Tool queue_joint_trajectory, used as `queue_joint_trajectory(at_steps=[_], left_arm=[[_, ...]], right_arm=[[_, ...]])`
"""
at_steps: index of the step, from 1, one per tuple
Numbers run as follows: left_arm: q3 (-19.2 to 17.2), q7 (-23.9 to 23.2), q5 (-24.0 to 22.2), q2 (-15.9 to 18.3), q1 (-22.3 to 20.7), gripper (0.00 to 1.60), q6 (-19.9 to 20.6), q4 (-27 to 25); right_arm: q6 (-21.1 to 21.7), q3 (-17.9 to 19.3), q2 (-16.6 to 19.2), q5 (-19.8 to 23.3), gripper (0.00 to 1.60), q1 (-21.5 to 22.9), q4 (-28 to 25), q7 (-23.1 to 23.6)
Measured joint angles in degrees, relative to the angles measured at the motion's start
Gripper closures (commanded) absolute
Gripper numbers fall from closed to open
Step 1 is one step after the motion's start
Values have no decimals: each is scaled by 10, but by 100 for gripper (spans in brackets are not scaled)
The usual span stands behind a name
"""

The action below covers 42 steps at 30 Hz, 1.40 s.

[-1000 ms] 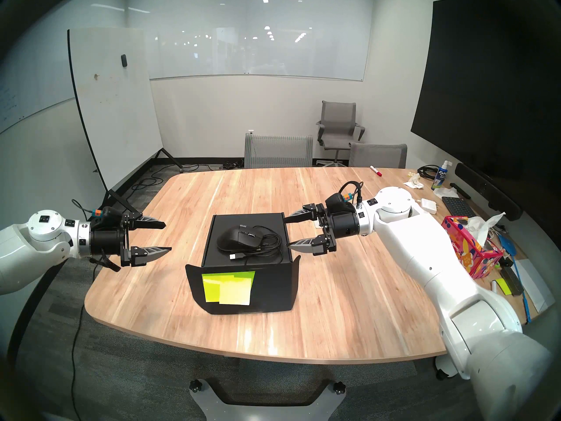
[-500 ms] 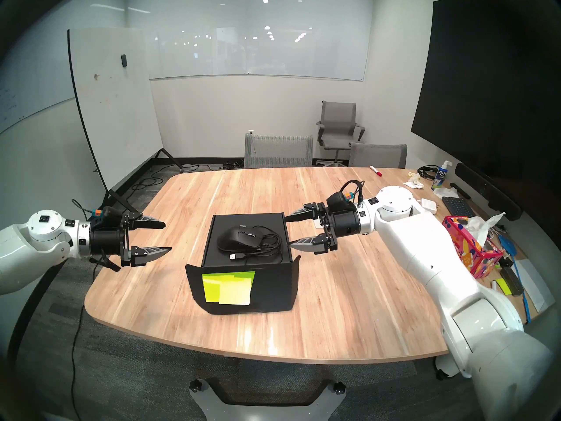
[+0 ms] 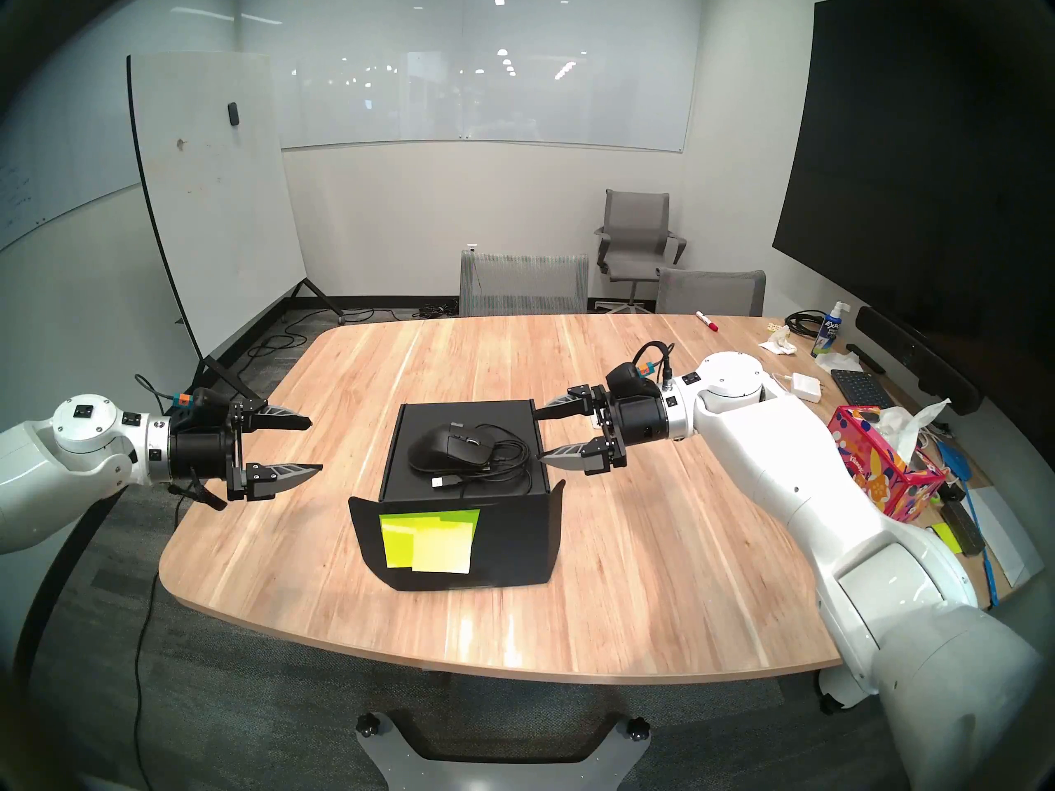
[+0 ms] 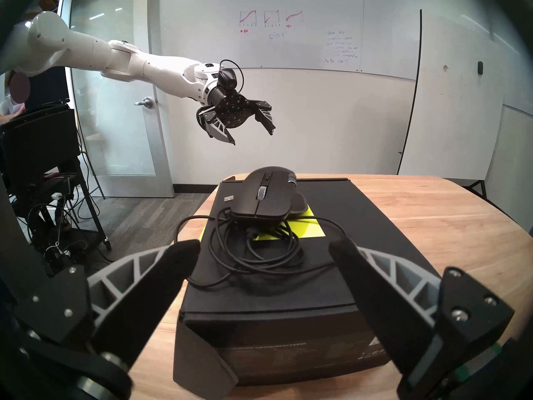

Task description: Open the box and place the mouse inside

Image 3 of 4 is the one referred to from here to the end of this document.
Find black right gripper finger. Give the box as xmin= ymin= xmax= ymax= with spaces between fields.
xmin=540 ymin=437 xmax=627 ymax=477
xmin=533 ymin=383 xmax=607 ymax=424

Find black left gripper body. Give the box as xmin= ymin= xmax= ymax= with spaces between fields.
xmin=169 ymin=400 xmax=248 ymax=502

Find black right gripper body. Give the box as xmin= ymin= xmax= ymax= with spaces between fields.
xmin=595 ymin=383 xmax=670 ymax=475

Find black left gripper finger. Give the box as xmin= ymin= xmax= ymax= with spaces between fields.
xmin=235 ymin=398 xmax=313 ymax=433
xmin=245 ymin=461 xmax=324 ymax=502

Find black wired computer mouse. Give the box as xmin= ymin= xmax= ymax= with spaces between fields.
xmin=408 ymin=419 xmax=537 ymax=495

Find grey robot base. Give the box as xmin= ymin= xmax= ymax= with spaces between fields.
xmin=354 ymin=711 xmax=652 ymax=791

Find black cardboard box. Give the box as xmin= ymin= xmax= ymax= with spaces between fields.
xmin=348 ymin=399 xmax=567 ymax=592

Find colourful floral tissue box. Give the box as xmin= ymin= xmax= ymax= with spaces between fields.
xmin=827 ymin=398 xmax=953 ymax=525

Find grey ribbed mesh chair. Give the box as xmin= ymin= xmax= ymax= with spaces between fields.
xmin=458 ymin=250 xmax=590 ymax=316

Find lime green sticky note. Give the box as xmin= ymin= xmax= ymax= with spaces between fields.
xmin=379 ymin=509 xmax=481 ymax=569

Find pale yellow sticky note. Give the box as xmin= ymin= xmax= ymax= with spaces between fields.
xmin=410 ymin=524 xmax=475 ymax=574

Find grey office chair with armrests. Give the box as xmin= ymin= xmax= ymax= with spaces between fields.
xmin=593 ymin=190 xmax=687 ymax=314

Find whiteboard cleaner spray bottle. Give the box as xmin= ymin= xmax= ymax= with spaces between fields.
xmin=811 ymin=301 xmax=851 ymax=359

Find white freestanding whiteboard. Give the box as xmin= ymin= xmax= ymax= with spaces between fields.
xmin=126 ymin=52 xmax=343 ymax=378

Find black keyboard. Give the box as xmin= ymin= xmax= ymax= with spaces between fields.
xmin=830 ymin=369 xmax=895 ymax=411

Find black video conference bar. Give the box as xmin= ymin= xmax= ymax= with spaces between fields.
xmin=856 ymin=306 xmax=983 ymax=417

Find black flat eraser block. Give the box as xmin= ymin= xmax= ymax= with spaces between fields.
xmin=940 ymin=493 xmax=986 ymax=555

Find glass whiteboard with blue writing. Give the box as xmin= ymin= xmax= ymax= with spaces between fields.
xmin=0 ymin=0 xmax=141 ymax=255

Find white paper sheet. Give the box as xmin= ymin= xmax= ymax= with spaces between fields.
xmin=964 ymin=484 xmax=1043 ymax=588

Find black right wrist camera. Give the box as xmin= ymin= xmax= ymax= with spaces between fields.
xmin=606 ymin=361 xmax=664 ymax=399

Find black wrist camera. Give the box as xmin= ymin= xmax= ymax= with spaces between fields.
xmin=606 ymin=361 xmax=664 ymax=399
xmin=169 ymin=386 xmax=236 ymax=432

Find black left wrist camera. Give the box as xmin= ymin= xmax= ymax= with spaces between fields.
xmin=169 ymin=386 xmax=236 ymax=432

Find black floor cables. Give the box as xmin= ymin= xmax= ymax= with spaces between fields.
xmin=239 ymin=299 xmax=458 ymax=362

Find black hanging cable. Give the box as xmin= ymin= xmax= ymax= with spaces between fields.
xmin=132 ymin=501 xmax=190 ymax=791

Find wall-mounted glass whiteboard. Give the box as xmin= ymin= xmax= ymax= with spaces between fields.
xmin=239 ymin=0 xmax=701 ymax=154

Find large black wall screen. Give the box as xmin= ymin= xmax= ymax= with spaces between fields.
xmin=772 ymin=0 xmax=1055 ymax=436

